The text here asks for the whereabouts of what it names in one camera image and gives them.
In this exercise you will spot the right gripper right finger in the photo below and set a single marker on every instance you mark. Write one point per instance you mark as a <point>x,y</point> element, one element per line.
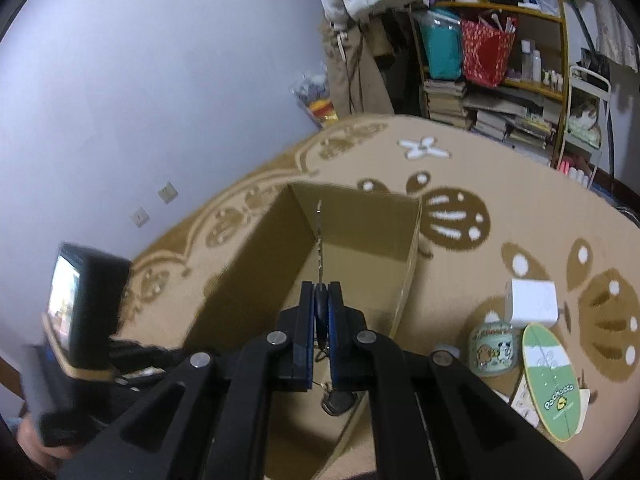
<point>431,417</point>

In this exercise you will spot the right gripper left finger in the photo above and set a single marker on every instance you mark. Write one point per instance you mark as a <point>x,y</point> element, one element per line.
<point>209,418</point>

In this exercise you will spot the white patterned remote case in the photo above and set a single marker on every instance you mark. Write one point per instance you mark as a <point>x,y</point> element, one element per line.
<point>522,402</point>

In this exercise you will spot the round cartoon tin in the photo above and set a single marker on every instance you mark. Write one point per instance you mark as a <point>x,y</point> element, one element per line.
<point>492,349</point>

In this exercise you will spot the green oval paper fan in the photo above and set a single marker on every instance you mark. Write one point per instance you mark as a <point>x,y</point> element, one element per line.
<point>560,402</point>

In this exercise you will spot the white square charger box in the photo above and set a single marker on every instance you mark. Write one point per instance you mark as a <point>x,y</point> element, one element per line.
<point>530,301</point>

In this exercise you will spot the brown cardboard box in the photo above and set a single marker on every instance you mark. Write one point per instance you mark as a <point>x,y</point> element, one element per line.
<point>367,242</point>

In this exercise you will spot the beige brown patterned rug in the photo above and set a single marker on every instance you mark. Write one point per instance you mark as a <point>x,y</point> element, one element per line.
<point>489,214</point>

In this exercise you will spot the stack of books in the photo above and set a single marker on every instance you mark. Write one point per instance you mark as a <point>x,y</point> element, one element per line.
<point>444,102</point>

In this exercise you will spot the white metal cart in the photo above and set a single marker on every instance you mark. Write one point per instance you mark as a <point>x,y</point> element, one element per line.
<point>586,119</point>

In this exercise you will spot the beige hanging trousers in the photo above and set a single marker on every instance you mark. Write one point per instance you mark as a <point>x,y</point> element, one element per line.
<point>356,85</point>

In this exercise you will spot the wooden shelf unit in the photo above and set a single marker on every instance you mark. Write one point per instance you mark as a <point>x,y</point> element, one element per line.
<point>546,33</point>

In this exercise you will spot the red gift bag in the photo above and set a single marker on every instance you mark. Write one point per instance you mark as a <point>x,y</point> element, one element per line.
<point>486,52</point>

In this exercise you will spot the teal storage bag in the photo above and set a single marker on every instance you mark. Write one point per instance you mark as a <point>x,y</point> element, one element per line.
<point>441,34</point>

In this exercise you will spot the lower wall socket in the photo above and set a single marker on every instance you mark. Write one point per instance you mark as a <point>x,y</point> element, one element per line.
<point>140,217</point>

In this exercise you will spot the wall socket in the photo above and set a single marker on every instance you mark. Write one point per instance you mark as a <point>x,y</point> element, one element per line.
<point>168,193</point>
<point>140,217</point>

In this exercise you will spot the upper wall socket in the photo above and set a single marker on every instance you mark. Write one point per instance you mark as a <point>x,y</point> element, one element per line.
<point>168,193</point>

